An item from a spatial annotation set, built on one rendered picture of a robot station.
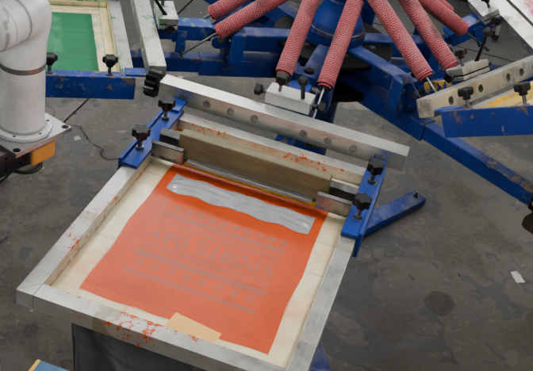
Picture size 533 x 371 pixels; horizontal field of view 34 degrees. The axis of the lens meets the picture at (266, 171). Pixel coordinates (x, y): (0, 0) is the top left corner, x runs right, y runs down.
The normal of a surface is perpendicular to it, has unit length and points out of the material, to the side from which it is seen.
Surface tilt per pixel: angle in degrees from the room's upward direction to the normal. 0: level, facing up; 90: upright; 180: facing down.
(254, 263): 0
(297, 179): 90
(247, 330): 0
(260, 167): 90
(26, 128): 90
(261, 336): 0
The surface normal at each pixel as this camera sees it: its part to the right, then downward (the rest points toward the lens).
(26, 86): 0.39, 0.58
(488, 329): 0.16, -0.81
